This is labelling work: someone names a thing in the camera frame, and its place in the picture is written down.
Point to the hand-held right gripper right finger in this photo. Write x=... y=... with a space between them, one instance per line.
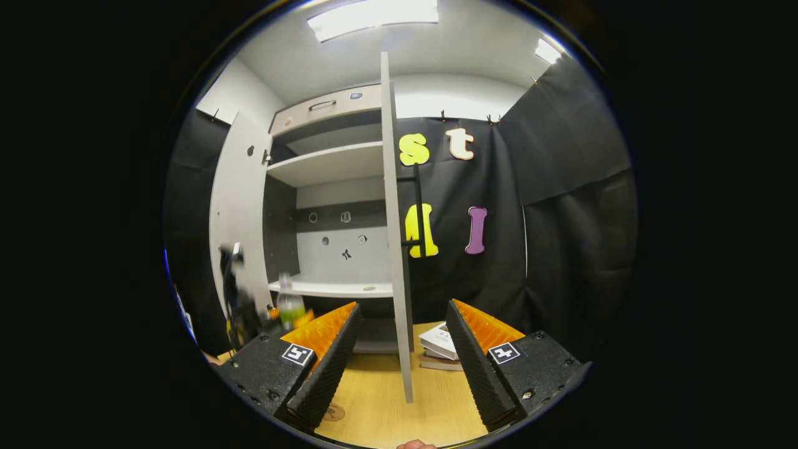
x=477 y=368

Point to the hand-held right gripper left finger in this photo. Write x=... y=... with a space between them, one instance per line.
x=330 y=374

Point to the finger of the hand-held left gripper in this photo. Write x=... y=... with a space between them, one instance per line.
x=305 y=319

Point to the green label plastic bottle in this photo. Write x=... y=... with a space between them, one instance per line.
x=290 y=308

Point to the round brown coaster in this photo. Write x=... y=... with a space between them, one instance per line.
x=335 y=413

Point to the grey cabinet door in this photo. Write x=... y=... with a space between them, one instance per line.
x=240 y=199
x=394 y=249

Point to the grey white cabinet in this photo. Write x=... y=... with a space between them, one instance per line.
x=340 y=190

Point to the white cabinet shelf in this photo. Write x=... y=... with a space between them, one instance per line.
x=336 y=289
x=330 y=162

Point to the grey cabinet drawer front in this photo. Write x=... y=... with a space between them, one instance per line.
x=349 y=106

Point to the brown book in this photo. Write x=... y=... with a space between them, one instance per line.
x=442 y=365

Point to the white book with dark photo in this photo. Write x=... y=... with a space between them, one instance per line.
x=439 y=340

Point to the black backdrop cloth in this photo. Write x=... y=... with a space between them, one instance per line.
x=561 y=262

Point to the ceiling light panel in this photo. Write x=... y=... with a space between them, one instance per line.
x=548 y=51
x=374 y=15

